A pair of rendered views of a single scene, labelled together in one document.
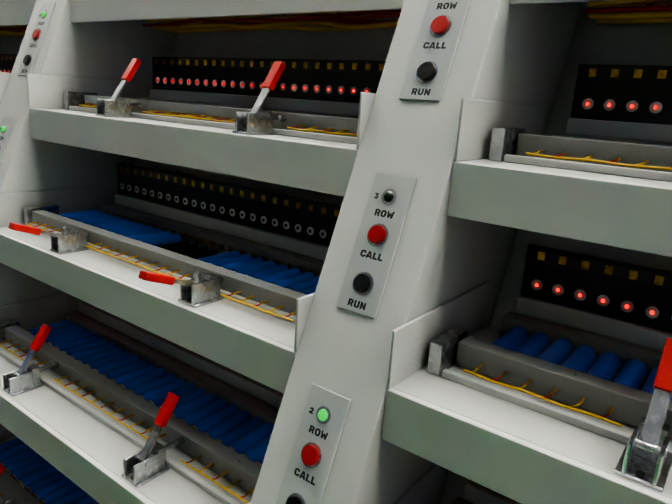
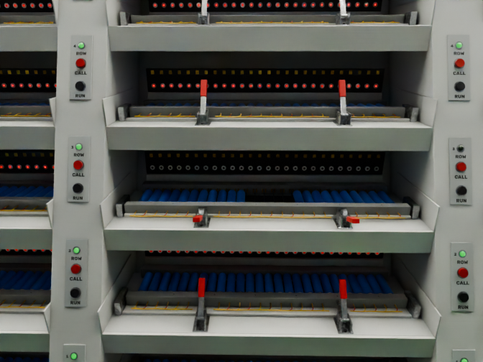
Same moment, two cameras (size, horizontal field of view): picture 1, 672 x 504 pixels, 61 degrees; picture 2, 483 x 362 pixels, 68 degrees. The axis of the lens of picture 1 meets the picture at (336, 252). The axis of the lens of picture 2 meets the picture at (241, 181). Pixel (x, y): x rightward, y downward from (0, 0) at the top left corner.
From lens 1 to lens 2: 0.68 m
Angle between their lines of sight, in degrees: 34
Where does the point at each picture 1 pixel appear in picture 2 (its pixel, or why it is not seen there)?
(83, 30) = (114, 56)
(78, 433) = (280, 328)
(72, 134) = (170, 141)
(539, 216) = not seen: outside the picture
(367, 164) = (441, 134)
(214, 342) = (374, 243)
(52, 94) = (112, 111)
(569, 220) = not seen: outside the picture
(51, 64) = (108, 87)
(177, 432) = (333, 299)
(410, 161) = (464, 130)
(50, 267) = (202, 238)
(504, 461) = not seen: outside the picture
